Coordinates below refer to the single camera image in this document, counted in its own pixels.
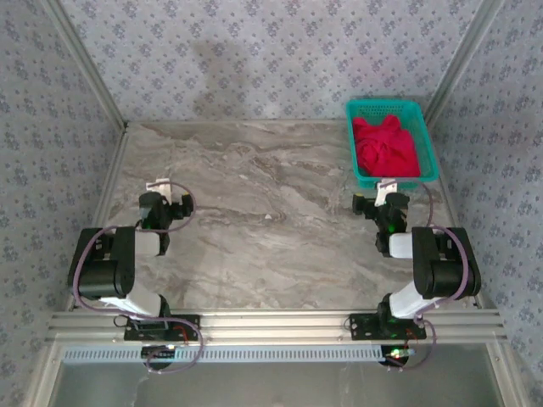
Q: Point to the red t-shirt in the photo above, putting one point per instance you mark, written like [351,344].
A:
[390,148]

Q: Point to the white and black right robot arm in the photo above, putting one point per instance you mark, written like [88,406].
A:
[445,271]

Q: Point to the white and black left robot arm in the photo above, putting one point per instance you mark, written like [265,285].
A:
[102,271]

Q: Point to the teal plastic basket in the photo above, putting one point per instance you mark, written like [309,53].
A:
[360,108]

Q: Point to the grey metal sheet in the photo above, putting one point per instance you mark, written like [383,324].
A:
[275,386]

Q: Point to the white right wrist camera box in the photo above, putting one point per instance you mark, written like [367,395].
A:
[384,191]

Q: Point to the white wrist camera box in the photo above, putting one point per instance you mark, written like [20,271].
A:
[384,191]
[159,186]

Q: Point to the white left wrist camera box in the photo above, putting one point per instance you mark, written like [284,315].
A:
[159,186]

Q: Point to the aluminium table side rail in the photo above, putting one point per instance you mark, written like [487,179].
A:
[446,203]
[118,148]

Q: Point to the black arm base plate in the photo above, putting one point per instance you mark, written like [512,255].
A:
[360,328]
[182,319]

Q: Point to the aluminium corner post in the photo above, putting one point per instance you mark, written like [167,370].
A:
[461,63]
[112,104]

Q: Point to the aluminium frame rail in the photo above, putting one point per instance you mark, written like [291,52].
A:
[275,326]

